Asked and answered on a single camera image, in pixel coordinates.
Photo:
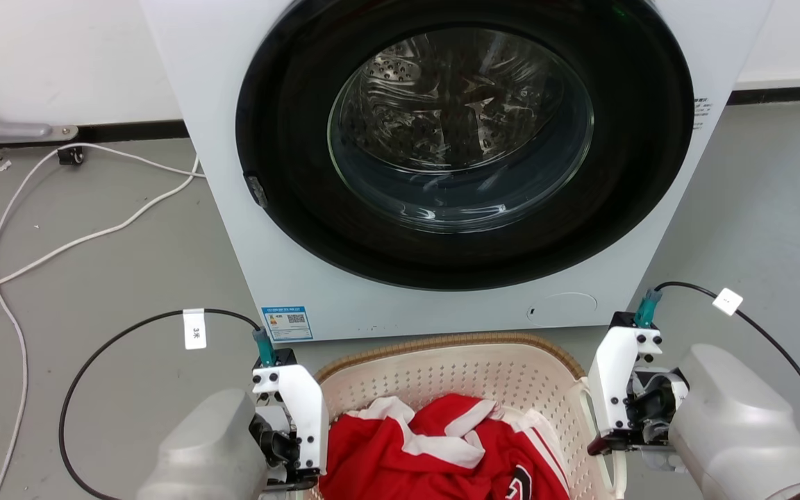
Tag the red and white garment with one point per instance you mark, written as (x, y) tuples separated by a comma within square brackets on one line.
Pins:
[(400, 451)]

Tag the cream perforated laundry basket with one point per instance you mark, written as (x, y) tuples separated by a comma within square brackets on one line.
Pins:
[(442, 371)]

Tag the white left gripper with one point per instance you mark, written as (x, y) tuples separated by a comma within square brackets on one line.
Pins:
[(299, 410)]

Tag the small black floor clip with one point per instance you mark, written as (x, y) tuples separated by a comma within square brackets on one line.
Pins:
[(71, 155)]

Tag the white front-load washing machine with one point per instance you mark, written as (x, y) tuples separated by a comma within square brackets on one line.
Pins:
[(233, 264)]

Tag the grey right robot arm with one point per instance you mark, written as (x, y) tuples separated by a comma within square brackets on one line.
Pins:
[(740, 423)]

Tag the black baseboard strip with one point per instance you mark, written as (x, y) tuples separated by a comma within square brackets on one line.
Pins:
[(136, 130), (789, 94)]

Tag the blue energy label sticker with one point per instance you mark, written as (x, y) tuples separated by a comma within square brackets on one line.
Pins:
[(287, 323)]

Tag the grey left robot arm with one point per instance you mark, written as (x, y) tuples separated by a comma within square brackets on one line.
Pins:
[(209, 451)]

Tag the small text sticker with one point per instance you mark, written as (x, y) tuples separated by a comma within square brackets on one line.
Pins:
[(701, 112)]

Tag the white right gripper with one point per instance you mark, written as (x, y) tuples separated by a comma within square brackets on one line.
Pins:
[(612, 389)]

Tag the black round washer door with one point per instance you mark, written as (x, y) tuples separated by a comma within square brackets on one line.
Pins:
[(622, 180)]

